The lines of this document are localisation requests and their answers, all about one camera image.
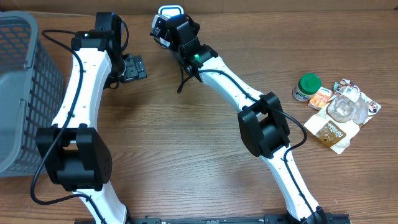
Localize green lid jar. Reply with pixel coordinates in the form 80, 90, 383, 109
292, 73, 322, 102

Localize orange tissue pack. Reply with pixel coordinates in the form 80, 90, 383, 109
308, 86, 333, 111

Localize beige clear pouch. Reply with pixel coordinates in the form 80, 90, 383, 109
304, 78, 381, 154

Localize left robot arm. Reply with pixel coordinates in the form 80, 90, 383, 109
35, 12, 147, 223

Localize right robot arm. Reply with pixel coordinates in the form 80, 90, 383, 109
165, 14, 327, 223

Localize white barcode scanner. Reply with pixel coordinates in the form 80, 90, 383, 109
158, 4, 184, 18

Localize grey plastic mesh basket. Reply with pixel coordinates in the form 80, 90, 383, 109
1, 11, 64, 177

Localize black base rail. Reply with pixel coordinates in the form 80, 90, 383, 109
74, 213, 351, 224

